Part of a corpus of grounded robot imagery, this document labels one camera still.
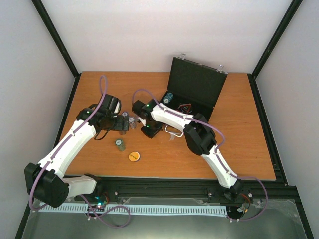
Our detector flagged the blue chip stack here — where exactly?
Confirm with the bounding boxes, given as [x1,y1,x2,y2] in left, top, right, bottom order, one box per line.
[162,92,173,104]

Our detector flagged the triangular all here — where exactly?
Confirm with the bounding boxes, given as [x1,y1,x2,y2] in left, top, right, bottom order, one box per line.
[178,103,192,114]

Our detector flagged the black poker set case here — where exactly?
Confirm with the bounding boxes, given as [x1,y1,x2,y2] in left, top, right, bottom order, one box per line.
[160,57,228,120]

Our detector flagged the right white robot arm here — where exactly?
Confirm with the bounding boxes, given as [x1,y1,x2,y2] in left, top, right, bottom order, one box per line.
[132,100,243,202]

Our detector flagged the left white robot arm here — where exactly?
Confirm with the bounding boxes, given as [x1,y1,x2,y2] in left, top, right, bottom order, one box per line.
[24,94,129,208]

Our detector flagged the purple chip stack rear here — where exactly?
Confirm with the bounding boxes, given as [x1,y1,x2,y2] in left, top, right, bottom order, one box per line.
[121,111,129,118]

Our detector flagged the purple chip stack right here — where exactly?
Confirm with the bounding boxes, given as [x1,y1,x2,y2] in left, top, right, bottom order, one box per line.
[129,117,137,129]

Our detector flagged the green chip stack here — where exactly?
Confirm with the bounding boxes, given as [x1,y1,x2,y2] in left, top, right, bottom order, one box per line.
[115,139,125,152]

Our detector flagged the orange big blind button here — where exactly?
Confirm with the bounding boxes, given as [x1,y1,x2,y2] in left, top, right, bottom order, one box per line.
[129,151,140,162]

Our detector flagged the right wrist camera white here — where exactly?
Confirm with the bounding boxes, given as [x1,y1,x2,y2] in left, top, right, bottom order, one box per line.
[138,117,147,126]

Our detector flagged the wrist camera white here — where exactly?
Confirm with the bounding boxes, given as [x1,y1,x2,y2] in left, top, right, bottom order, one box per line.
[138,117,147,126]
[113,100,122,116]

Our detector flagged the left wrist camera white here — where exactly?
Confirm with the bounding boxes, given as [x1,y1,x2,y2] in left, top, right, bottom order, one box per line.
[113,100,122,116]

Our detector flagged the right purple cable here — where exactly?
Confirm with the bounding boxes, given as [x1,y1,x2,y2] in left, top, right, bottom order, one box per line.
[131,88,269,223]

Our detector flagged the purple cable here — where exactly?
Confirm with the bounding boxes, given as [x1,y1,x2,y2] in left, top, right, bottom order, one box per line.
[131,88,269,223]
[28,74,132,229]

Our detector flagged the black aluminium frame rail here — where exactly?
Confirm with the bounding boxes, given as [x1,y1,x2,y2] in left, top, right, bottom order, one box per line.
[88,177,301,206]

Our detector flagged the light blue slotted cable duct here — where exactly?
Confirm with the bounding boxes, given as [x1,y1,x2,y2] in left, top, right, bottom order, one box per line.
[39,203,227,217]

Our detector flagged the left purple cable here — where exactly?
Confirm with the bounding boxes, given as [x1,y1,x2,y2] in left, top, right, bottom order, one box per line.
[28,74,132,229]

